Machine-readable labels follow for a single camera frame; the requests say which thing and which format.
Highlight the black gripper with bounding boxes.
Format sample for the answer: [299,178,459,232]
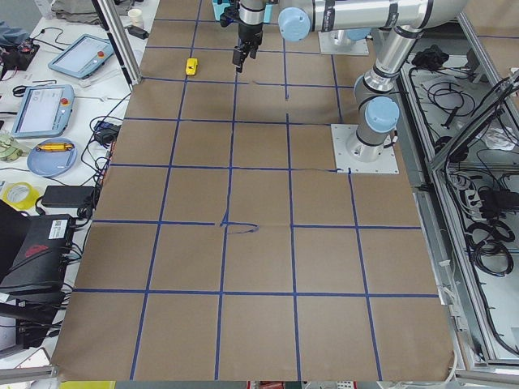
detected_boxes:
[232,22,264,73]

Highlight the yellow beetle toy car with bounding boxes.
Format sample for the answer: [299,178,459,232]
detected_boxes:
[185,58,199,76]

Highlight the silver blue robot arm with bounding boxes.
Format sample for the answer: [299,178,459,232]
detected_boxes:
[277,0,466,163]

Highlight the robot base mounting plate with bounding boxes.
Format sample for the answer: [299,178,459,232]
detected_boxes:
[331,124,399,174]

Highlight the turquoise plastic bin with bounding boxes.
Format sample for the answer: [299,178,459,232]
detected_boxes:
[212,0,274,24]

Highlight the white paper cup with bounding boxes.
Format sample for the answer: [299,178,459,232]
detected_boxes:
[127,8,144,29]

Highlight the upper teach pendant tablet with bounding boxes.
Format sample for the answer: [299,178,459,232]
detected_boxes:
[48,34,114,79]

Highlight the teach pendant tablet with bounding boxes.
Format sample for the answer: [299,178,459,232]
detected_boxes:
[48,34,114,79]
[11,85,75,139]

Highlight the lower teach pendant tablet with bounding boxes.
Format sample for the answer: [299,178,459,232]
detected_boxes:
[11,85,75,139]

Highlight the orange screwdriver tool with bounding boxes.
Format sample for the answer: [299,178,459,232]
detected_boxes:
[35,142,75,152]

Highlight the blue plate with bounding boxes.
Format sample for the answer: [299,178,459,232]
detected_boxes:
[27,138,78,177]

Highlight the black power adapter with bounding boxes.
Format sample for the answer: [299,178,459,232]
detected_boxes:
[41,186,94,208]

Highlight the yellow tape roll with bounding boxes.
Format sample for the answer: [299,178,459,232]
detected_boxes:
[1,182,40,211]

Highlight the black computer box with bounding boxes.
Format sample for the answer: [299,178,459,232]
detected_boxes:
[1,202,75,295]

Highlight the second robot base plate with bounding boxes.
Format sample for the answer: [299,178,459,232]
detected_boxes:
[319,30,369,56]

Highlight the aluminium frame post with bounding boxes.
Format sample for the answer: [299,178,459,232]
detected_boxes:
[92,0,142,86]

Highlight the coiled black cables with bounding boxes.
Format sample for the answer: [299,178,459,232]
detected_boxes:
[465,218,516,280]

